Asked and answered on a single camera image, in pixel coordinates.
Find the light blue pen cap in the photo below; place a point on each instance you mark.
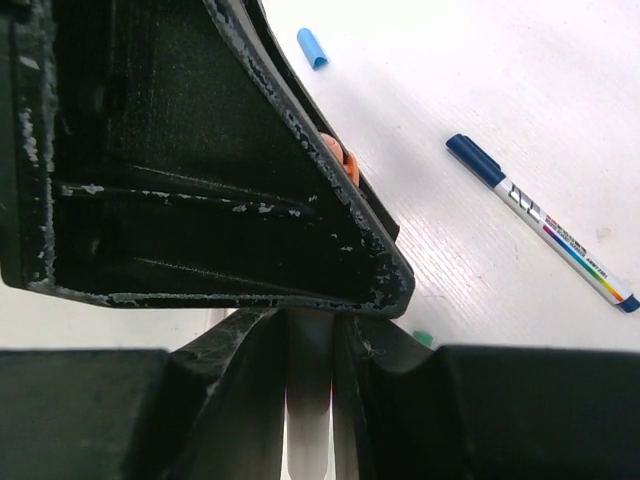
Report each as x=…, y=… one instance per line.
x=312, y=49

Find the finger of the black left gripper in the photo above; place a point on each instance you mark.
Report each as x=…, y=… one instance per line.
x=163, y=154

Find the teal green cap pen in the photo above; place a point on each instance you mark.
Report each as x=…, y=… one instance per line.
x=423, y=338

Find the orange highlighter cap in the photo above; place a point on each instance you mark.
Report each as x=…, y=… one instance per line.
x=344, y=157

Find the orange highlighter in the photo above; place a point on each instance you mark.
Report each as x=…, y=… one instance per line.
x=308, y=392

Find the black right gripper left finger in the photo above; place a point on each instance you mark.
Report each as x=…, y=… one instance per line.
x=213, y=409

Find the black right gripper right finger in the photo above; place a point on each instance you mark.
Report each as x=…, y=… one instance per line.
x=405, y=411

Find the dark blue whiteboard marker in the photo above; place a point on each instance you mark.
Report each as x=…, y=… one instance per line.
x=592, y=270

